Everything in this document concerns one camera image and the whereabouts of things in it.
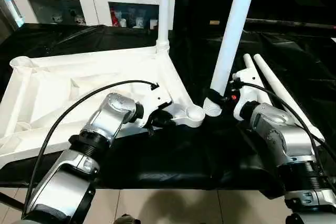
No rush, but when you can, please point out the white plastic table leg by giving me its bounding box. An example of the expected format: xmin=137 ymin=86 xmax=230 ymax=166
xmin=253 ymin=54 xmax=326 ymax=148
xmin=243 ymin=53 xmax=267 ymax=104
xmin=155 ymin=0 xmax=177 ymax=55
xmin=203 ymin=0 xmax=260 ymax=118

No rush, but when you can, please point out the black metal table leg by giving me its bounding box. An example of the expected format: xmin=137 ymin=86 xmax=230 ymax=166
xmin=0 ymin=191 xmax=25 ymax=212

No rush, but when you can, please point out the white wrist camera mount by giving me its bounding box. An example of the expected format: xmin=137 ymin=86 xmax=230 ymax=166
xmin=141 ymin=87 xmax=174 ymax=130
xmin=232 ymin=68 xmax=265 ymax=122

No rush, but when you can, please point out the black mat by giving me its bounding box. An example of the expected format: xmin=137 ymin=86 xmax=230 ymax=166
xmin=0 ymin=22 xmax=336 ymax=200

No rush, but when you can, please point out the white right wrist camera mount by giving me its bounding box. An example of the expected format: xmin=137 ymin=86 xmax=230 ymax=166
xmin=232 ymin=68 xmax=265 ymax=122

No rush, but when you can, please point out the pale blue translucent container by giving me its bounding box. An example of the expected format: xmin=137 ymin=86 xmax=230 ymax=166
xmin=0 ymin=0 xmax=22 ymax=26

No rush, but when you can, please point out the white plastic table top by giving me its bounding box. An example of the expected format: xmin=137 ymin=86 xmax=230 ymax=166
xmin=0 ymin=45 xmax=206 ymax=170

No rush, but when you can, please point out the black metal rail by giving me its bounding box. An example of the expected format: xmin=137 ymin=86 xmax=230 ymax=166
xmin=245 ymin=18 xmax=336 ymax=30

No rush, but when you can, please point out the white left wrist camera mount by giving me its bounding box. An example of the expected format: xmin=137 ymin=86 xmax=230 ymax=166
xmin=141 ymin=87 xmax=174 ymax=130

